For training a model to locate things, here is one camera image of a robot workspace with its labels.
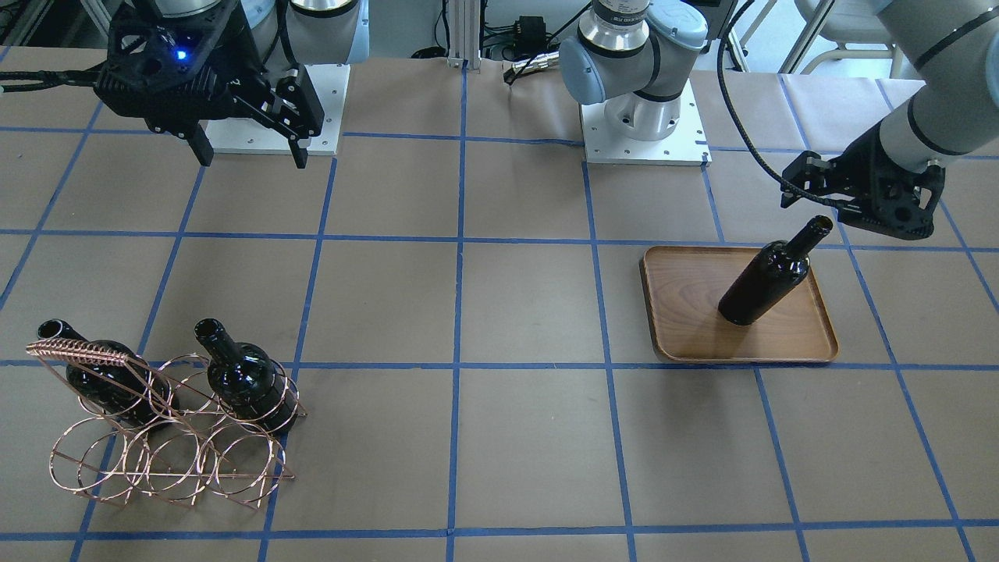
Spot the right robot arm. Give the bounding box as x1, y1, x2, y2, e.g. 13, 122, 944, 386
93, 1, 370, 168

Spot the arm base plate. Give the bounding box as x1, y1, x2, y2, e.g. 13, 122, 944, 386
204, 65, 352, 156
579, 81, 713, 167

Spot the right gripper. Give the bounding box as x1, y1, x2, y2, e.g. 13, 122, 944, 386
94, 1, 325, 169

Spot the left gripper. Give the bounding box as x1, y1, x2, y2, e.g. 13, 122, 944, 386
780, 124, 946, 240

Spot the wooden tray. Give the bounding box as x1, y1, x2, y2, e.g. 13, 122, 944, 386
639, 245, 840, 364

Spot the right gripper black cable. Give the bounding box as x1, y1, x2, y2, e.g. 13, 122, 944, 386
0, 70, 102, 91

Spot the copper wire bottle basket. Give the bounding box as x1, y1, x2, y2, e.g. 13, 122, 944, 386
26, 338, 296, 510

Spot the aluminium frame post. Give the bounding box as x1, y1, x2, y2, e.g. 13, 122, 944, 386
445, 0, 484, 73

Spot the dark wine bottle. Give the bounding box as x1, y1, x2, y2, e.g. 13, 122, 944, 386
717, 215, 834, 325
195, 318, 299, 436
66, 361, 170, 428

